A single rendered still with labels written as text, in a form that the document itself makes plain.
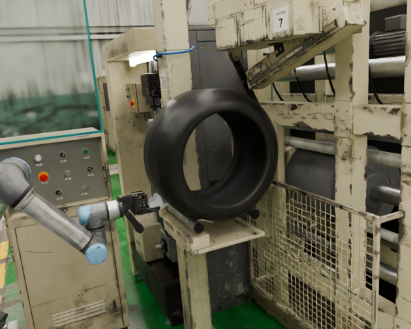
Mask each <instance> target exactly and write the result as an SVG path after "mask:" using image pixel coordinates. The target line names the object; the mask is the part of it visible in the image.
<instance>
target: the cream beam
mask: <svg viewBox="0 0 411 329"><path fill-rule="evenodd" d="M339 1H340V0H269V1H266V2H264V3H260V4H259V5H255V6H253V7H251V8H247V9H245V10H242V11H240V12H236V13H235V14H231V15H229V16H227V17H224V18H221V19H219V20H216V21H215V33H216V43H217V51H218V52H222V51H228V50H259V49H263V48H270V47H274V46H268V45H267V44H271V43H274V42H278V43H283V44H284V43H285V42H289V41H293V40H299V39H305V38H309V37H315V36H319V35H321V34H322V28H323V13H324V12H325V11H327V10H328V9H329V8H331V7H332V6H333V5H334V4H336V3H337V2H339ZM285 6H288V29H287V30H284V31H279V32H276V33H274V27H273V11H274V10H276V9H278V8H282V7H285Z"/></svg>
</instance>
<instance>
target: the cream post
mask: <svg viewBox="0 0 411 329"><path fill-rule="evenodd" d="M152 5H153V17H154V24H155V37H156V44H157V45H156V46H157V52H178V51H183V50H189V34H188V25H187V10H186V1H185V0H152ZM157 60H158V64H159V76H161V74H165V75H166V89H167V90H162V86H161V79H160V89H161V96H162V107H163V106H164V105H165V104H166V103H167V102H168V101H170V100H171V99H173V98H174V97H176V96H178V95H180V94H182V93H184V92H186V91H190V90H193V89H192V74H191V65H190V52H186V53H182V54H173V55H162V58H158V59H157ZM183 171H184V175H185V179H186V182H187V185H188V186H189V188H190V190H192V191H195V190H201V185H200V169H199V161H198V146H197V137H196V129H195V130H193V132H192V134H191V135H190V137H189V139H188V141H187V144H186V146H185V151H184V155H183ZM176 246H177V259H178V266H179V278H180V285H181V298H182V305H183V318H184V325H185V329H212V321H211V305H210V297H209V281H208V272H207V257H206V253H202V254H199V255H195V256H191V255H190V254H189V253H188V252H187V251H186V250H185V249H184V248H183V247H182V246H181V245H180V244H179V243H178V242H177V241H176Z"/></svg>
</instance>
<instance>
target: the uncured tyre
mask: <svg viewBox="0 0 411 329"><path fill-rule="evenodd" d="M213 114H218V115H219V116H220V117H221V118H222V119H223V120H225V122H226V123H227V125H228V126H229V128H230V130H231V133H232V136H233V140H234V154H233V157H232V162H231V164H230V166H229V168H228V170H227V171H226V173H225V175H224V176H223V177H222V178H221V179H220V180H219V181H218V182H217V183H215V184H213V185H212V186H210V187H208V188H205V189H201V190H195V191H192V190H190V188H189V186H188V185H187V182H186V179H185V175H184V171H183V155H184V151H185V146H186V144H187V141H188V139H189V137H190V135H191V134H192V132H193V130H195V128H196V127H197V126H198V125H199V124H200V123H201V122H202V121H203V120H204V119H206V118H208V117H209V116H212V115H213ZM278 155H279V147H278V141H277V135H276V132H275V128H274V126H273V123H272V121H271V119H270V118H269V116H268V114H267V113H266V111H265V110H264V109H263V108H262V107H261V106H260V105H259V104H258V103H257V102H256V101H255V100H253V99H252V98H250V97H248V96H247V95H245V94H243V93H241V92H238V91H235V90H232V89H224V88H213V89H193V90H190V91H186V92H184V93H182V94H180V95H178V96H176V97H174V98H173V99H171V100H170V101H168V102H167V103H166V104H165V105H164V106H163V107H162V108H161V109H160V110H159V112H158V113H157V114H156V116H155V117H154V118H153V121H152V122H151V124H150V126H149V128H148V130H147V134H146V137H145V142H144V166H145V171H146V174H147V177H148V179H149V182H150V184H151V185H152V187H153V188H154V190H155V191H156V193H157V194H158V195H160V196H161V198H162V199H163V200H164V201H165V202H167V203H169V205H171V206H172V207H173V208H174V209H176V210H177V211H178V212H179V213H181V214H183V215H184V216H186V217H188V218H190V219H193V220H195V221H197V220H199V219H203V220H206V221H212V222H214V223H222V222H226V221H231V220H233V219H236V218H238V217H240V216H242V215H243V214H245V213H247V212H248V211H249V210H251V209H252V208H253V207H255V205H257V203H259V201H260V200H261V199H262V197H263V196H264V195H265V194H266V192H267V190H268V189H269V186H270V185H271V182H272V181H273V178H274V175H275V171H276V168H277V162H278Z"/></svg>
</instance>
